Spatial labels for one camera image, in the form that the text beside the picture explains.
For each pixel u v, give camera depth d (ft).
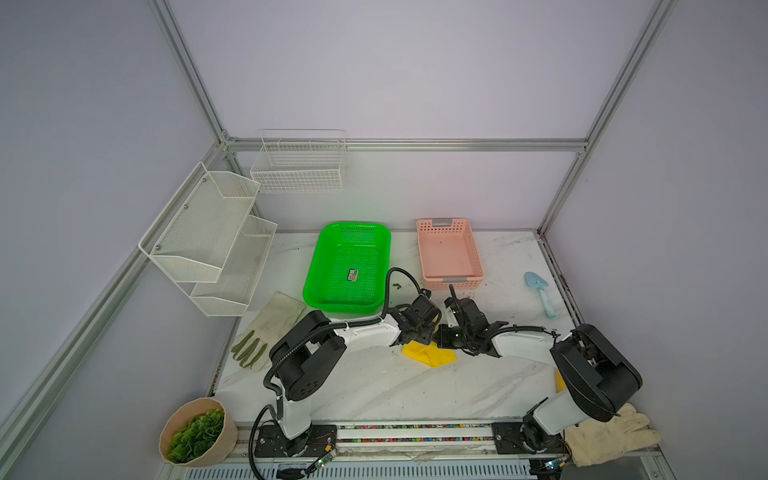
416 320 2.30
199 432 2.12
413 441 2.45
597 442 2.40
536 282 3.41
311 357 1.58
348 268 3.56
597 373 1.48
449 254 3.84
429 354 2.89
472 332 2.35
